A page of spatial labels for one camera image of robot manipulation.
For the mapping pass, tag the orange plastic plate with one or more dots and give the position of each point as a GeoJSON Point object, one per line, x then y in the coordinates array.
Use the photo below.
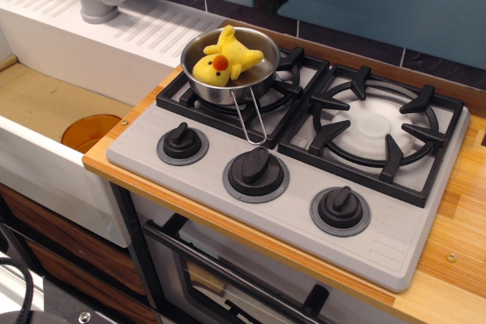
{"type": "Point", "coordinates": [83, 134]}

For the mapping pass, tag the grey toy stove top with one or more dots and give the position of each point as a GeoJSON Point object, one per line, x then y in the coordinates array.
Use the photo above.
{"type": "Point", "coordinates": [386, 252]}

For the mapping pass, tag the black burner grate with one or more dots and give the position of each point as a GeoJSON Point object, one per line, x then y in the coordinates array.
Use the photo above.
{"type": "Point", "coordinates": [295, 77]}
{"type": "Point", "coordinates": [392, 138]}

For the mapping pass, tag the white toy sink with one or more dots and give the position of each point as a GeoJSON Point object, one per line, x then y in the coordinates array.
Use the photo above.
{"type": "Point", "coordinates": [57, 69]}

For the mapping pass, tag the black right burner grate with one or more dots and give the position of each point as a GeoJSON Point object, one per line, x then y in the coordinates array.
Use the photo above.
{"type": "Point", "coordinates": [392, 138]}

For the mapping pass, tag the black right stove knob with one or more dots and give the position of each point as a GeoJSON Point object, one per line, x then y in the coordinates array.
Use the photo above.
{"type": "Point", "coordinates": [340, 212]}

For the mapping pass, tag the black left burner grate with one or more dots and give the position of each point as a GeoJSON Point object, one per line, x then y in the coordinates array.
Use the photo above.
{"type": "Point", "coordinates": [295, 77]}

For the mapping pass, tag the wooden drawer unit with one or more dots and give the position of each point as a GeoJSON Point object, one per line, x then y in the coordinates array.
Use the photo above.
{"type": "Point", "coordinates": [87, 266]}

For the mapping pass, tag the black middle stove knob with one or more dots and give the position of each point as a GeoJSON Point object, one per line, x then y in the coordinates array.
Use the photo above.
{"type": "Point", "coordinates": [256, 176]}

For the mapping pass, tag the black left stove knob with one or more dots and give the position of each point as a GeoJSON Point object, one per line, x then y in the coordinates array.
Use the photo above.
{"type": "Point", "coordinates": [182, 146]}

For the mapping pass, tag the yellow stuffed duck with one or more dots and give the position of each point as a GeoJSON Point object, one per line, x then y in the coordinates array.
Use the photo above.
{"type": "Point", "coordinates": [226, 60]}

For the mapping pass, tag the stainless steel pan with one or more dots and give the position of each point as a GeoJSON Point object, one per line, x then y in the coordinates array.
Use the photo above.
{"type": "Point", "coordinates": [249, 86]}

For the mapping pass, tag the toy oven door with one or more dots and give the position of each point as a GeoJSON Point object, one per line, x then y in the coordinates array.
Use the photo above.
{"type": "Point", "coordinates": [230, 284]}

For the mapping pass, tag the black stove knob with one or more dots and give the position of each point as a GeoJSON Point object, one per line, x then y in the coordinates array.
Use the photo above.
{"type": "Point", "coordinates": [340, 212]}
{"type": "Point", "coordinates": [182, 146]}
{"type": "Point", "coordinates": [256, 176]}

